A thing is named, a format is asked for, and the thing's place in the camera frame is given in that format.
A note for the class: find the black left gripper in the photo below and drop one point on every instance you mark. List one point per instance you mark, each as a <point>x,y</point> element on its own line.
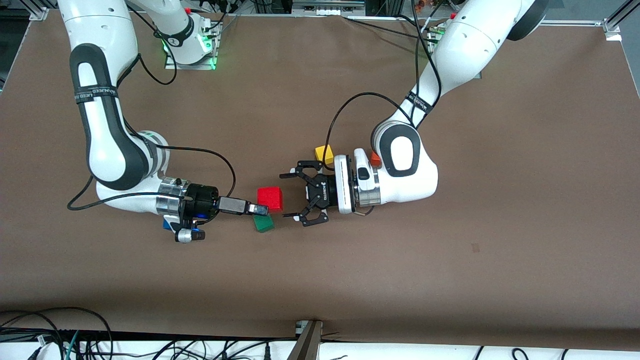
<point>320,193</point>

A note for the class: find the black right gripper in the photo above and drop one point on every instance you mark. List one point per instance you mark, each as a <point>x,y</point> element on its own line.
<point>202,198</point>

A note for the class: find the red wooden block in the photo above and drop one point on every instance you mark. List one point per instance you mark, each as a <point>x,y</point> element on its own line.
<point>272,196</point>

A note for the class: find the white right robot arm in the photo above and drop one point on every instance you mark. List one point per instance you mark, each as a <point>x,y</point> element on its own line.
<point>95,30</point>

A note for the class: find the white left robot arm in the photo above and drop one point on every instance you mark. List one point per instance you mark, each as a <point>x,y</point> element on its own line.
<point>465,45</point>

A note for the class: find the green wooden block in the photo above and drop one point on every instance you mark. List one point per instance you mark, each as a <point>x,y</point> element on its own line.
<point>265,225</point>

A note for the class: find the yellow wooden block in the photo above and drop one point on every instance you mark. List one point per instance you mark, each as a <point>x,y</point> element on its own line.
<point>324,152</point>

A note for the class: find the orange wooden block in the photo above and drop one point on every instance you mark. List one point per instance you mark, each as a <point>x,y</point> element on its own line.
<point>375,160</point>

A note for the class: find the blue wooden block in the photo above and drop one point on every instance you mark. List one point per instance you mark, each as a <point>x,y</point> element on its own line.
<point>166,225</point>

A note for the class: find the brown paper table cover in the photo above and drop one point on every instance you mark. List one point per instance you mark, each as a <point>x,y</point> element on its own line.
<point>450,275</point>

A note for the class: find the silver power strip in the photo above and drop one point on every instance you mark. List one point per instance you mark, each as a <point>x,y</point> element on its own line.
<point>327,9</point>

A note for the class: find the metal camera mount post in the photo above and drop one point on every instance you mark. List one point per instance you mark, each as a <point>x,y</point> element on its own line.
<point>307,345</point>

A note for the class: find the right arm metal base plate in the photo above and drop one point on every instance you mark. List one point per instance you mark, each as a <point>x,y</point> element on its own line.
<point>190,66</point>

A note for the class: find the metal corner bracket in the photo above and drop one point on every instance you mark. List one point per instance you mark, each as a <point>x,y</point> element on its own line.
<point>39,14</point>
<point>612,30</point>

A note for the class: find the aluminium table edge rail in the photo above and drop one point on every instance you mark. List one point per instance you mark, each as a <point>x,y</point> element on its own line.
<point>575,22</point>

